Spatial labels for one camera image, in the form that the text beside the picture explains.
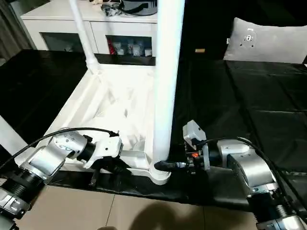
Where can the white plastic table top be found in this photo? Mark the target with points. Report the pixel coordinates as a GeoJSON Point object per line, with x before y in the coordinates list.
{"type": "Point", "coordinates": [115, 100]}

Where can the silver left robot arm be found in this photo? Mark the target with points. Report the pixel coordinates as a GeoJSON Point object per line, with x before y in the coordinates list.
{"type": "Point", "coordinates": [43, 163]}

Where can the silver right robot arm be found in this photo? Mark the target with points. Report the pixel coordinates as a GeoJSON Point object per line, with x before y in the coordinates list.
{"type": "Point", "coordinates": [244, 167]}

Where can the grey pillow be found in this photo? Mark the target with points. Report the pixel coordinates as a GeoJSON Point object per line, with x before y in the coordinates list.
{"type": "Point", "coordinates": [268, 40]}

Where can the white sideboard cabinet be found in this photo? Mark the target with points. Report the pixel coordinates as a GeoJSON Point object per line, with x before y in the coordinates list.
{"type": "Point", "coordinates": [57, 26]}

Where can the colourful clutter bundle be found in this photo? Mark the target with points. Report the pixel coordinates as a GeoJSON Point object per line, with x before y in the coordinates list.
{"type": "Point", "coordinates": [108, 7]}

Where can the grey curtain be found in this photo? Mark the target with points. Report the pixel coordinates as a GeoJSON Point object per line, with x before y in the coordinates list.
{"type": "Point", "coordinates": [9, 24]}

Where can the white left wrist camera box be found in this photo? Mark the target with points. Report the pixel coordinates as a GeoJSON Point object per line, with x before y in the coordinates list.
{"type": "Point", "coordinates": [105, 148]}

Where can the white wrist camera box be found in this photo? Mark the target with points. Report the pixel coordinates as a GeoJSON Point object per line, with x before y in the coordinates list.
{"type": "Point", "coordinates": [105, 148]}
{"type": "Point", "coordinates": [194, 133]}

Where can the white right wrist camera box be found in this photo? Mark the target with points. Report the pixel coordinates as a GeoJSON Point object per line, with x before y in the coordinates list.
{"type": "Point", "coordinates": [194, 133]}

